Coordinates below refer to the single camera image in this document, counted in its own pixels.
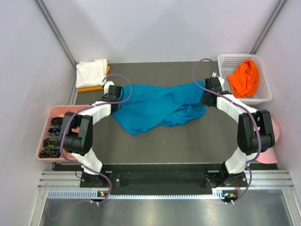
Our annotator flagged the pink cap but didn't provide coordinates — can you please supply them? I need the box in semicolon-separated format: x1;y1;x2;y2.
256;121;281;165

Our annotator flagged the pink compartment tray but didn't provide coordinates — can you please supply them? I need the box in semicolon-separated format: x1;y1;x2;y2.
36;105;88;163

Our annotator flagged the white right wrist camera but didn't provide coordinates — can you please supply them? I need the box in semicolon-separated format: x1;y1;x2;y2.
212;72;225;86

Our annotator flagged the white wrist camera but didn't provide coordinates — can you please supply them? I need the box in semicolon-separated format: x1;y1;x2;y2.
101;81;114;94
212;72;225;86

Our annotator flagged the white folded t shirt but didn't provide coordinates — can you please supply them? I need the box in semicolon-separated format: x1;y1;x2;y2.
76;59;108;89

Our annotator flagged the white perforated plastic basket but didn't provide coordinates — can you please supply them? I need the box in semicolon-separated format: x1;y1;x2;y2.
218;54;273;105

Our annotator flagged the grey slotted cable duct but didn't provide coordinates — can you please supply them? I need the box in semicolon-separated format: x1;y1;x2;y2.
48;190;229;200

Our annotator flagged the blue t shirt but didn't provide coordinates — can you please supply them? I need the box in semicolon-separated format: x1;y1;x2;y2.
113;81;206;136

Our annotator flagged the orange crumpled t shirt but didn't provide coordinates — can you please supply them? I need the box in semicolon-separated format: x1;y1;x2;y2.
227;59;260;98

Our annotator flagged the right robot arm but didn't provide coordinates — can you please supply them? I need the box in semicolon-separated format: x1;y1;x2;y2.
201;77;276;188

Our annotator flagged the blue coiled cable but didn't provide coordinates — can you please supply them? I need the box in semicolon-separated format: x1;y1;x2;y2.
48;126;62;137

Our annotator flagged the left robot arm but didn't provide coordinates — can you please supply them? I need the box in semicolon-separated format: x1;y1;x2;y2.
58;83;124;187

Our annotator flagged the green black coiled cable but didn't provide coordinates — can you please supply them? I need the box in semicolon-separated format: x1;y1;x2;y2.
42;137;61;147

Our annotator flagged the multicolour coiled cable bottom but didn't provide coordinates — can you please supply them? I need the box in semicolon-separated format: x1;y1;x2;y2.
39;148;62;159

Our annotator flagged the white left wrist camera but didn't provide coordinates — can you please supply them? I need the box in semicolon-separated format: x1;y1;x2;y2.
101;81;114;94

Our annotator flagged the yellow folded t shirt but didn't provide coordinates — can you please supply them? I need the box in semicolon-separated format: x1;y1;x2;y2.
76;66;110;92

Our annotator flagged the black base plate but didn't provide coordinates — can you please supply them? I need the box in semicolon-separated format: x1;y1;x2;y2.
79;170;247;195

